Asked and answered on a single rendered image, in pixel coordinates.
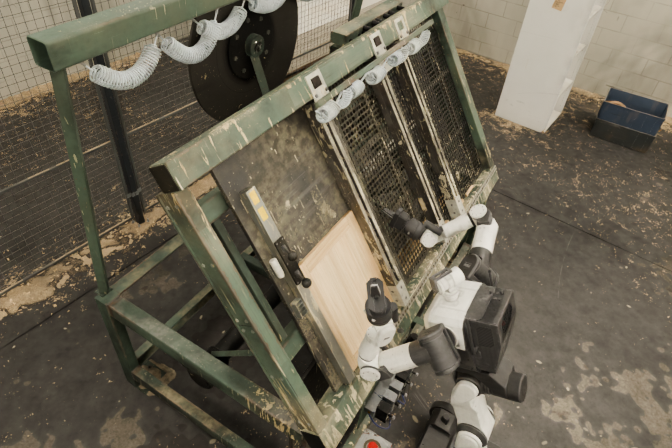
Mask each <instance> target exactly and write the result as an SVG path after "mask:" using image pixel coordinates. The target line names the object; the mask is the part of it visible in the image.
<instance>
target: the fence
mask: <svg viewBox="0 0 672 448"><path fill-rule="evenodd" d="M252 190H254V191H255V193H256V194H257V196H258V198H259V200H260V202H258V203H257V204H256V205H254V203H253V201H252V199H251V197H250V195H249V193H250V192H251V191H252ZM239 195H240V197H241V199H242V201H243V202H244V204H245V206H246V208H247V210H248V212H249V213H250V215H251V217H252V219H253V221H254V222H255V224H256V226H257V228H258V230H259V232H260V233H261V235H262V237H263V239H264V241H265V242H266V244H267V246H268V248H269V250H270V252H271V253H272V255H273V257H274V258H276V259H277V261H278V262H279V264H280V266H281V268H282V270H283V272H284V274H285V275H284V277H285V279H286V281H287V283H288V284H289V286H290V288H291V290H292V292H293V293H294V295H295V297H296V298H301V299H302V301H303V303H304V305H305V307H306V309H307V310H308V312H307V314H306V317H307V319H308V321H309V323H310V324H311V326H312V328H313V330H314V332H315V334H316V335H317V337H318V339H319V341H320V343H321V344H322V346H323V348H324V350H325V352H326V354H327V355H328V357H329V359H330V361H331V363H332V365H333V366H334V368H335V370H336V372H337V374H338V375H339V377H340V379H341V381H342V383H344V384H349V385H350V384H351V382H352V380H353V379H354V377H355V374H354V372H353V370H352V368H351V366H350V364H349V362H348V360H347V359H346V357H345V355H344V353H343V351H342V349H341V347H340V345H339V344H338V342H337V340H336V338H335V336H334V334H333V332H332V330H331V329H330V327H329V325H328V323H327V321H326V319H325V317H324V315H323V314H322V312H321V310H320V308H319V306H318V304H317V302H316V300H315V299H314V297H313V295H312V293H311V291H310V289H309V288H304V287H303V286H302V284H301V283H300V284H299V285H298V286H297V285H296V284H295V282H294V281H293V279H292V277H291V275H290V273H289V271H288V269H287V268H286V266H285V264H284V262H283V260H282V258H281V257H280V255H279V253H278V251H277V249H276V247H275V246H274V242H275V241H276V240H277V239H279V238H280V237H281V235H280V233H279V231H278V229H277V227H276V225H275V223H274V222H273V220H272V218H271V216H270V214H269V212H268V210H267V208H266V206H265V205H264V203H263V201H262V199H261V197H260V195H259V193H258V191H257V190H256V188H255V186H250V187H247V188H245V189H244V190H243V191H242V192H240V193H239ZM262 206H263V208H264V209H265V211H266V213H267V215H268V218H267V219H266V220H265V221H263V219H262V218H261V216H260V214H259V212H258V209H259V208H261V207H262Z"/></svg>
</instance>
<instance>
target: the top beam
mask: <svg viewBox="0 0 672 448"><path fill-rule="evenodd" d="M448 3H449V0H416V1H414V2H413V3H411V4H410V5H408V6H406V7H405V8H403V9H402V10H400V11H398V12H397V13H395V14H394V15H392V16H390V17H389V18H387V19H386V20H384V21H382V22H381V23H379V24H377V25H376V26H374V27H373V28H371V29H369V30H368V31H366V32H365V33H363V34H361V35H360V36H358V37H357V38H355V39H353V40H352V41H350V42H349V43H347V44H345V45H344V46H342V47H340V48H339V49H337V50H336V51H334V52H332V53H331V54H329V55H328V56H326V57H324V58H323V59H321V60H320V61H318V62H316V63H315V64H313V65H312V66H310V67H308V68H307V69H305V70H303V71H302V72H300V73H299V74H297V75H295V76H294V77H292V78H291V79H289V80H287V81H286V82H284V83H283V84H281V85H279V86H278V87H276V88H275V89H273V90H271V91H270V92H268V93H266V94H265V95H263V96H262V97H260V98H258V99H257V100H255V101H254V102H252V103H250V104H249V105H247V106H246V107H244V108H242V109H241V110H239V111H238V112H236V113H234V114H233V115H231V116H229V117H228V118H226V119H225V120H223V121H221V122H220V123H218V124H217V125H215V126H213V127H212V128H210V129H209V130H207V131H205V132H204V133H202V134H201V135H199V136H197V137H196V138H194V139H192V140H191V141H189V142H188V143H186V144H184V145H183V146H181V147H180V148H178V149H176V150H175V151H173V152H172V153H170V154H168V155H167V156H165V157H164V158H162V159H160V160H159V161H157V162H155V163H154V164H152V165H151V166H149V170H150V172H151V174H152V175H153V177H154V179H155V180H156V182H157V183H158V185H159V187H160V188H161V190H162V192H163V193H172V192H178V191H182V190H184V189H185V188H187V187H188V186H190V185H191V184H192V183H194V182H195V181H197V180H198V179H199V178H201V177H202V176H204V175H205V174H207V173H208V172H209V171H211V170H212V169H214V168H215V167H217V166H218V165H219V164H221V163H222V162H224V161H225V160H226V159H228V158H229V157H231V156H232V155H234V154H235V153H236V152H238V151H239V150H241V149H242V148H243V147H245V146H246V145H248V144H249V143H251V142H252V141H253V140H255V139H256V138H258V137H259V136H260V135H262V134H263V133H265V132H266V131H268V130H269V129H270V128H272V127H273V126H275V125H276V124H277V123H279V122H280V121H282V120H283V119H285V118H286V117H287V116H289V115H290V114H292V113H293V112H295V111H296V110H297V109H299V108H300V107H302V106H303V105H304V104H306V103H307V102H309V101H310V100H312V99H313V96H312V94H311V92H310V90H309V88H308V86H307V83H306V81H305V79H304V78H305V77H306V76H308V75H309V74H311V73H312V72H314V71H315V70H317V69H319V70H320V72H321V74H322V76H323V79H324V81H325V84H326V86H327V87H328V88H329V87H330V86H331V85H333V84H334V83H336V82H337V81H338V80H340V79H341V78H343V77H344V76H346V75H347V74H348V73H350V72H351V71H353V70H354V69H356V68H357V67H358V66H360V65H361V64H363V63H364V62H365V61H367V60H368V59H370V58H371V57H373V56H374V55H375V53H374V51H373V48H372V46H371V43H370V41H369V38H368V37H369V36H370V35H372V34H373V33H375V32H376V31H378V30H379V31H380V34H381V36H382V39H383V42H384V44H385V46H386V47H387V46H388V45H390V44H391V43H392V42H394V41H395V40H397V39H398V35H397V33H396V30H395V27H394V24H393V21H394V20H395V19H397V18H398V17H400V16H402V17H403V19H404V22H405V25H406V28H407V30H408V31H409V30H411V29H412V28H414V27H415V26H416V25H418V24H419V23H421V22H422V21H424V20H425V19H426V18H428V17H429V16H431V15H432V14H434V13H435V12H436V11H438V10H439V9H441V8H442V7H443V6H445V5H446V4H448Z"/></svg>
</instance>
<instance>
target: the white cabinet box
mask: <svg viewBox="0 0 672 448"><path fill-rule="evenodd" d="M606 1H607V0H530V2H529V5H528V8H527V12H526V15H525V18H524V21H523V25H522V28H521V31H520V34H519V38H518V41H517V44H516V47H515V51H514V54H513V57H512V60H511V64H510V67H509V70H508V73H507V77H506V80H505V83H504V87H503V90H502V93H501V96H500V100H499V103H498V106H497V109H496V113H495V115H496V116H499V117H501V118H504V119H507V120H509V121H512V122H514V123H517V124H520V125H522V126H525V127H527V128H530V129H533V130H535V131H538V132H543V133H544V132H545V131H546V130H547V129H548V128H549V127H550V125H551V124H552V123H553V122H554V121H555V120H556V119H557V117H558V116H559V115H560V114H561V112H562V110H563V108H564V105H565V103H566V100H567V98H568V95H569V93H570V90H571V88H572V85H573V83H574V80H575V78H576V75H577V73H578V70H579V68H580V65H581V63H582V60H583V58H584V56H585V53H586V51H587V48H588V46H589V43H590V41H591V38H592V36H593V33H594V31H595V28H596V26H597V23H598V21H599V18H600V16H601V13H602V11H603V8H604V6H605V4H606Z"/></svg>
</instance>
